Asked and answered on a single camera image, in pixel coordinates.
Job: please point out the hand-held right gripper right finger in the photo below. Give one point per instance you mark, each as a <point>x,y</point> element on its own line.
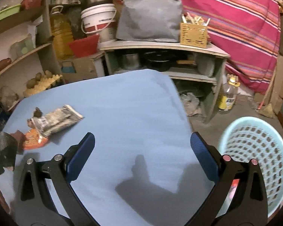
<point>205,155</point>

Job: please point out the grey fabric bag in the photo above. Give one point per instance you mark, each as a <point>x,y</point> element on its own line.
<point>148,18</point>

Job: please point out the white plastic bucket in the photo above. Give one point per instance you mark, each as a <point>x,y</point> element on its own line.
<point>96,16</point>

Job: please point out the clear bottle with yellow cap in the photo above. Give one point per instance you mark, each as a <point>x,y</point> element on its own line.
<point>227,98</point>

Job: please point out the clear plastic container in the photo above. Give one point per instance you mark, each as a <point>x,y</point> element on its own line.
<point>22,48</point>

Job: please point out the cardboard box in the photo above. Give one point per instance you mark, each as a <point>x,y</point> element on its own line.
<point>85,67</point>

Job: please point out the yellow utensil holder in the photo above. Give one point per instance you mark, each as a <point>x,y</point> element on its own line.
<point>193,36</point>

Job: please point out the low wooden cabinet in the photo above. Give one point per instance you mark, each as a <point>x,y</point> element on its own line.
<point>155,45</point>

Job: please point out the wooden shelf unit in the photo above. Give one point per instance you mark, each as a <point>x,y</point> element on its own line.
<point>43,28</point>

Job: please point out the orange snack packet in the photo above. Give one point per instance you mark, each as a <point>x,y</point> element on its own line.
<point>33,141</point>

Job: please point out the yellow foam pad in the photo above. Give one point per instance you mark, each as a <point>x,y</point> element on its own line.
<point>42,84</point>

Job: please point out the green plastic tray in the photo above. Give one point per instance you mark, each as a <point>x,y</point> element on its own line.
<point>4,14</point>

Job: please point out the straw broom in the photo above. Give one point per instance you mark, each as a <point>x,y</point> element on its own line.
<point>268,110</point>

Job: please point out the light blue plastic basket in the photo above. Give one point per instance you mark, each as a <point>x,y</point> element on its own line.
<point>250,120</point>

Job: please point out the red plastic basin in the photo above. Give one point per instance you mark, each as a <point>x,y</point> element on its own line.
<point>82,46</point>

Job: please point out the silver printed wrapper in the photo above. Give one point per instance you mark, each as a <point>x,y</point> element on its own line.
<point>56,120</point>

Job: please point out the brown wrapper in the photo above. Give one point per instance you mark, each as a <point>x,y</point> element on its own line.
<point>37,112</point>

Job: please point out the small steel pot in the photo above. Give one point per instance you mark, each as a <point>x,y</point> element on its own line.
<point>131,61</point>

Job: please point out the red net bag of sweet potatoes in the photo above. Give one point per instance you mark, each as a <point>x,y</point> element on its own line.
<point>2,64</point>

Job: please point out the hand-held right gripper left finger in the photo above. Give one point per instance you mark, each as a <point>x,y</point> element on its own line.
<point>79,157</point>

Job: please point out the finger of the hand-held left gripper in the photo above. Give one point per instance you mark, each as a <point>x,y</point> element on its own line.
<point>7,143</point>

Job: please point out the yellow oil bottle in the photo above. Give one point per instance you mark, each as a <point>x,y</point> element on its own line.
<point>60,37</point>

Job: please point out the small red basket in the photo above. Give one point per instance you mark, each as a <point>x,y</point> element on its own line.
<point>33,1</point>

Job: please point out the black pan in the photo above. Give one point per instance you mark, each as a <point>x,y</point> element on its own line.
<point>156,62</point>

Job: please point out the red striped cloth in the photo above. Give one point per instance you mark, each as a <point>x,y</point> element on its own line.
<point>238,28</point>

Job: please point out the blue tablecloth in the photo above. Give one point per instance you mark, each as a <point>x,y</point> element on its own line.
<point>120,122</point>

